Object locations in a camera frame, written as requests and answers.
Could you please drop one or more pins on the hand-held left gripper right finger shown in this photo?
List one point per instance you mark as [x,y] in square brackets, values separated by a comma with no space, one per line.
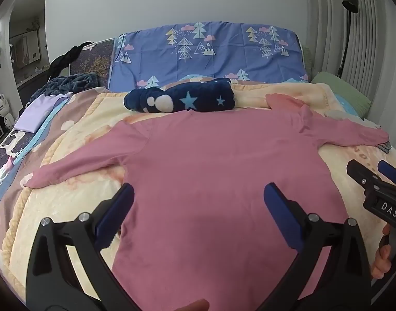
[280,213]

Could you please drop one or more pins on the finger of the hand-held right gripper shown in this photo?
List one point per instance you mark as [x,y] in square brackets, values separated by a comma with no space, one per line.
[392,175]
[360,173]

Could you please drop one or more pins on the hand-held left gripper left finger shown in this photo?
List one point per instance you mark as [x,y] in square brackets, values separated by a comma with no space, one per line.
[118,205]

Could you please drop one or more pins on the pink long-sleeve shirt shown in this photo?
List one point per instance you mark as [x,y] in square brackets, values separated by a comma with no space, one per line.
[201,168]

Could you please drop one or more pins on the person's right hand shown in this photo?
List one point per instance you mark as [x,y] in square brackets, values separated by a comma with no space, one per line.
[382,262]

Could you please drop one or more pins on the person's left hand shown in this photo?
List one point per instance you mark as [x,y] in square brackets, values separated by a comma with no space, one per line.
[191,306]

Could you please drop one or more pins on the peach fleece blanket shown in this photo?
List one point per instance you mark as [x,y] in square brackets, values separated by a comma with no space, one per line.
[88,181]

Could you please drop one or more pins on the light blue cloth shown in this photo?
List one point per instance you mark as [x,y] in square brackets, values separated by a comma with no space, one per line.
[345,103]

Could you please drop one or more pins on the green pillow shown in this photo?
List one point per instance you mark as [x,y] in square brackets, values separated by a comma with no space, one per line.
[343,90]

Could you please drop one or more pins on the salmon pink garment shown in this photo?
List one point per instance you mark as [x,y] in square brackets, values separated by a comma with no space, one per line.
[285,102]

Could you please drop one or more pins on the purple printed bed sheet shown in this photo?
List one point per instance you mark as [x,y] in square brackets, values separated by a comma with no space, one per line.
[10,155]

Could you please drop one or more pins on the lilac cloth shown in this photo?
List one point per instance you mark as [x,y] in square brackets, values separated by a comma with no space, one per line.
[39,113]

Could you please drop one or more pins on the navy star-print rolled blanket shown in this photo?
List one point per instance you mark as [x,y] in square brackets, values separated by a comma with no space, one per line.
[191,98]

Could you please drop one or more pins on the dark teal fleece blanket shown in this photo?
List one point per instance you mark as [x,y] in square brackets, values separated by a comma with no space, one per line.
[71,82]

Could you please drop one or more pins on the white curtain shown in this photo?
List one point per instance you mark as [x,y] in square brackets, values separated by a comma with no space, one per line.
[373,39]

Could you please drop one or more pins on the dark tree-print headboard cloth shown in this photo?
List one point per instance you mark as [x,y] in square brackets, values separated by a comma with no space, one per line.
[94,60]

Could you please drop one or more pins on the white rabbit figure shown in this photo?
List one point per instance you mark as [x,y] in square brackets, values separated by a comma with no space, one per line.
[3,111]

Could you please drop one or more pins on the black garment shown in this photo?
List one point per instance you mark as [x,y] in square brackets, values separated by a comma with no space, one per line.
[65,60]

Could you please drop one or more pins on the black floor lamp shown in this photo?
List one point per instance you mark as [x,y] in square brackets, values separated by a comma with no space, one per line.
[348,13]

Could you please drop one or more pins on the blue tree-print pillow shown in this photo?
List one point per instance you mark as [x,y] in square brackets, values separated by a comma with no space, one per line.
[217,48]

